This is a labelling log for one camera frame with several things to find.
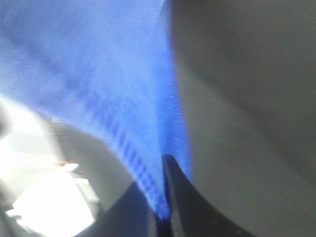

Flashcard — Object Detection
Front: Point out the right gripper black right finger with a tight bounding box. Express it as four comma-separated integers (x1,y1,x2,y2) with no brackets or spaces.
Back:
162,155,254,237

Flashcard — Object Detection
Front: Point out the blue microfibre towel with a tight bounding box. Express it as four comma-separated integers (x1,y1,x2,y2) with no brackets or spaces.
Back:
0,0,192,219

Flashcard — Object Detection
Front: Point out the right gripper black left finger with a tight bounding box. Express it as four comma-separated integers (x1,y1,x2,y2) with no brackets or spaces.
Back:
86,183,158,237

